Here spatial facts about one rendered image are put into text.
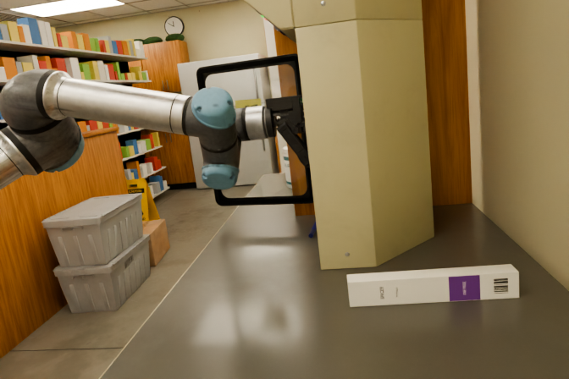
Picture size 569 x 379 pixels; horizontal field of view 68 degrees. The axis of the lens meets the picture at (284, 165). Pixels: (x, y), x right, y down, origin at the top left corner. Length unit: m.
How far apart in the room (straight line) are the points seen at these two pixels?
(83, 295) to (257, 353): 2.56
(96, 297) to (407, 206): 2.51
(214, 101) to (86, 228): 2.25
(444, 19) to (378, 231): 0.60
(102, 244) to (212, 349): 2.29
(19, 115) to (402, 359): 0.79
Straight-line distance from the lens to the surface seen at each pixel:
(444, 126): 1.20
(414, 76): 0.91
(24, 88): 0.92
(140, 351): 0.73
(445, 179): 1.22
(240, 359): 0.65
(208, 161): 0.85
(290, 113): 0.92
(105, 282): 3.03
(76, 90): 0.88
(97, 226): 2.89
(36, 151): 1.01
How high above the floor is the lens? 1.31
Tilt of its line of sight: 10 degrees down
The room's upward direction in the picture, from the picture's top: 7 degrees counter-clockwise
